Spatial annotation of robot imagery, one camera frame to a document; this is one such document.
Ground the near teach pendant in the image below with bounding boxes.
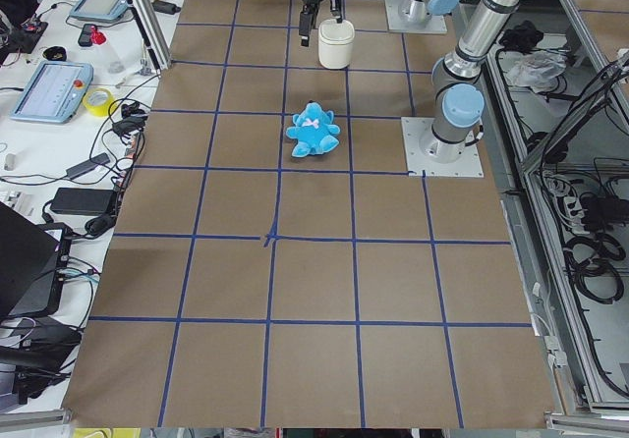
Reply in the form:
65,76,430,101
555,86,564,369
10,61,93,124

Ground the red black tool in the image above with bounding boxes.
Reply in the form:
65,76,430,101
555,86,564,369
78,24,107,48

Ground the teach pendant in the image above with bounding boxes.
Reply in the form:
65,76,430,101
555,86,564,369
69,0,128,23
10,61,93,124

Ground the yellow tape roll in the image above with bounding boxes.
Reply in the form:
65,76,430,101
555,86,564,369
82,87,114,117

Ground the white trash can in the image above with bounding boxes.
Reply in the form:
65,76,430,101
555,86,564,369
318,19,355,70

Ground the black power brick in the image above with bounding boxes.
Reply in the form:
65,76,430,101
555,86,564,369
50,188,116,216

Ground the blue teddy bear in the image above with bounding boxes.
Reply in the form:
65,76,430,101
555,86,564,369
286,101,340,158

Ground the aluminium frame rail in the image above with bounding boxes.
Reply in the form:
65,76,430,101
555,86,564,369
126,0,171,72

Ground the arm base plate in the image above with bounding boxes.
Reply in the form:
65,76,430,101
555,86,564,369
401,117,484,178
384,0,447,34

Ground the black laptop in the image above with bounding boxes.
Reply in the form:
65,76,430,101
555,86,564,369
1,204,71,319

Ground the far teach pendant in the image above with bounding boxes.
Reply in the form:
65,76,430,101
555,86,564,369
69,0,128,23

